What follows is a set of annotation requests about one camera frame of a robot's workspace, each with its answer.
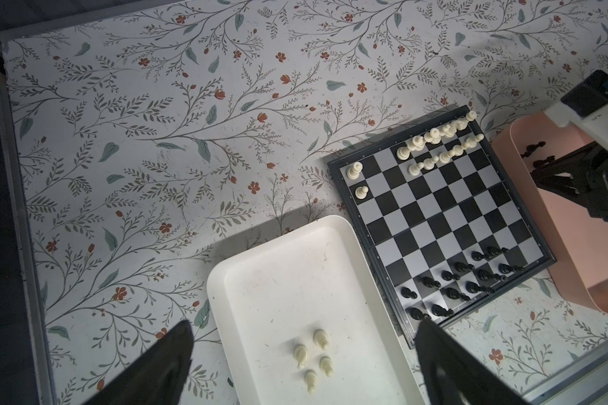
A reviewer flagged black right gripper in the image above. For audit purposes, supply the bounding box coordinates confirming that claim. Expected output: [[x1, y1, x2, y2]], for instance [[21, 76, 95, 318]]
[[531, 141, 608, 222]]

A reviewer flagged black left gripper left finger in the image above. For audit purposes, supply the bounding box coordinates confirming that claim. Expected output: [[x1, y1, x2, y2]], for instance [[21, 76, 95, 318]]
[[87, 320, 194, 404]]

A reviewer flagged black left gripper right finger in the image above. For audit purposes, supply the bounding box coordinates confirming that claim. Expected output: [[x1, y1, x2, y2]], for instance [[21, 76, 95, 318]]
[[415, 319, 526, 405]]

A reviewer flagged black chess pawn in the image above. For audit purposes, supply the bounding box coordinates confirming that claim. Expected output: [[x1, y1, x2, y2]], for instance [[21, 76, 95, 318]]
[[521, 141, 547, 159], [532, 155, 556, 170]]

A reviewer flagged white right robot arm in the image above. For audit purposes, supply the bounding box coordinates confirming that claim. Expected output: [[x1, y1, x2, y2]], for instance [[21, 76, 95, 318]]
[[531, 70, 608, 222]]

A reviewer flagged black chess pawn in tray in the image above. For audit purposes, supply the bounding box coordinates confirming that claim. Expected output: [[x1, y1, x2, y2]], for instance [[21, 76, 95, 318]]
[[532, 155, 556, 170]]

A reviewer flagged white chess piece in tray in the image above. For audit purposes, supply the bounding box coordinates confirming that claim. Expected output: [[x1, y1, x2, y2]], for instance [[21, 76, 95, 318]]
[[313, 329, 330, 350], [304, 370, 318, 394], [293, 344, 308, 369], [319, 356, 334, 377]]

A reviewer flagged black white chess board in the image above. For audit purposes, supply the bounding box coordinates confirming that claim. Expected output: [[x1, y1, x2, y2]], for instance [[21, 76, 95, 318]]
[[329, 106, 556, 344]]

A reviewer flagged white pawn on board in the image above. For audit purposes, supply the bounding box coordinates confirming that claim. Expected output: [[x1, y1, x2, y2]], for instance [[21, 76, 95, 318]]
[[355, 186, 369, 200]]

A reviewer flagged white rook on board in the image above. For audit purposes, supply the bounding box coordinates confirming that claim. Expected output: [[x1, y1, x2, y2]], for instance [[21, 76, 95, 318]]
[[346, 161, 363, 180]]

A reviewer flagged pink plastic tray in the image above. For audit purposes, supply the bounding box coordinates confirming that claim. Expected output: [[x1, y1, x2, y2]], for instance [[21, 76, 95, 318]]
[[491, 113, 608, 314]]

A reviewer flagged white plastic tray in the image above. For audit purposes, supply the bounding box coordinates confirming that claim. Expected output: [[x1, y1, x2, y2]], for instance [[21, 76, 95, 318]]
[[207, 215, 424, 404]]

